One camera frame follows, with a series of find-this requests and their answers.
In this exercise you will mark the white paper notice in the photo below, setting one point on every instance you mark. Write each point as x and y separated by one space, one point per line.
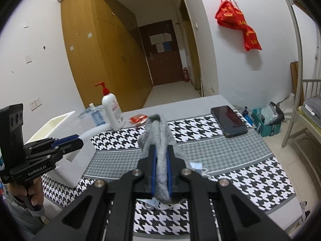
167 37
156 39
159 48

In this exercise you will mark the person's left forearm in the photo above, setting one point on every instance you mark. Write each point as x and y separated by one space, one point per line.
17 213

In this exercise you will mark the red fire extinguisher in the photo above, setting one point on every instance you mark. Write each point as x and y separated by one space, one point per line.
186 74

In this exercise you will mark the grey sock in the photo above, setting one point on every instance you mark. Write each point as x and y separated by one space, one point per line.
161 135

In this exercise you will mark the white plastic bag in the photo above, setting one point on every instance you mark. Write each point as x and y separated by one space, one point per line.
288 104

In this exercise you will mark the white wall switch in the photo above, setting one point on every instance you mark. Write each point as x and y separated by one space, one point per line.
28 59

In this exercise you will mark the brown wooden board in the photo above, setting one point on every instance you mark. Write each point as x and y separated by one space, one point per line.
296 80

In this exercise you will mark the wooden side door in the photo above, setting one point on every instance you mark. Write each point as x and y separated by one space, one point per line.
190 50

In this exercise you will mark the white pump lotion bottle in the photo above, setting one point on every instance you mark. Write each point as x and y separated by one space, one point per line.
112 110

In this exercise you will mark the white wall socket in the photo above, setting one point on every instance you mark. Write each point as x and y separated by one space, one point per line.
32 106
39 102

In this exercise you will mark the white foam box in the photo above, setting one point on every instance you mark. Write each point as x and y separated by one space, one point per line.
72 168

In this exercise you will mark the person's left hand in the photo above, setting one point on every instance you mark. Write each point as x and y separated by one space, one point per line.
37 193

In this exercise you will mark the blue face mask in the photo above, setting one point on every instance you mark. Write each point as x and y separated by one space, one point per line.
196 166

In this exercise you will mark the dark brown entrance door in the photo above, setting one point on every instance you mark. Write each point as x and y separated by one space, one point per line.
165 65

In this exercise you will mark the teal plastic basket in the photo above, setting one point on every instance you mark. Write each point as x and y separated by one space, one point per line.
265 130

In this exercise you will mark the metal bunk bed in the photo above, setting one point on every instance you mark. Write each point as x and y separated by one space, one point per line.
311 135

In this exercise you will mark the small blue bottle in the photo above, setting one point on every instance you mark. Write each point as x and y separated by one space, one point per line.
246 112

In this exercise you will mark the blue paper notice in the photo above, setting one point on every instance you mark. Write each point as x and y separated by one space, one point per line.
167 46

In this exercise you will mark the red hanging cloth bag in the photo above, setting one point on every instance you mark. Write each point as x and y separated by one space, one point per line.
248 37

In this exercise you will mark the wooden wardrobe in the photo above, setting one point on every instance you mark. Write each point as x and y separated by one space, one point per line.
100 55

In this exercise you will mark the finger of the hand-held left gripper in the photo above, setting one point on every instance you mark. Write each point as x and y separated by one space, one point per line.
65 140
72 147

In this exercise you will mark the black smartphone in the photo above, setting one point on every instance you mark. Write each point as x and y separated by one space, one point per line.
229 121

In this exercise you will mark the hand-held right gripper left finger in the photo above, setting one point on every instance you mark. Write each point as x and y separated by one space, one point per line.
153 175

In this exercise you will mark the grey folded bedding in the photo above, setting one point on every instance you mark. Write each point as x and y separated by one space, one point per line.
312 105

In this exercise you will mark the clear blue spray bottle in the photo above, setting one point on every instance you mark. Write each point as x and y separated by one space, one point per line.
98 118

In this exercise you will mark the houndstooth table runner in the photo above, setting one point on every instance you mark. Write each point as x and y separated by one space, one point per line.
225 160

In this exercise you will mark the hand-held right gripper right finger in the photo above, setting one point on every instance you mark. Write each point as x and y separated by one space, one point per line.
169 175

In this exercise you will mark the red snack packet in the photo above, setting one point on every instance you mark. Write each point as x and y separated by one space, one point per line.
138 119

